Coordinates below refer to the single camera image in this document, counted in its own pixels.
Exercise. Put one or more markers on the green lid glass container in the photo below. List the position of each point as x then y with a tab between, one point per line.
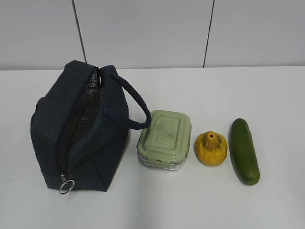
165	144

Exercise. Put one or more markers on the dark blue lunch bag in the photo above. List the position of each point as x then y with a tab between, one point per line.
80	127

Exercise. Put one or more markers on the green cucumber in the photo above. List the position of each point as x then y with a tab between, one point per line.
242	153

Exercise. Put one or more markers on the yellow squash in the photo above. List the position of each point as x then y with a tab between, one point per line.
211	148

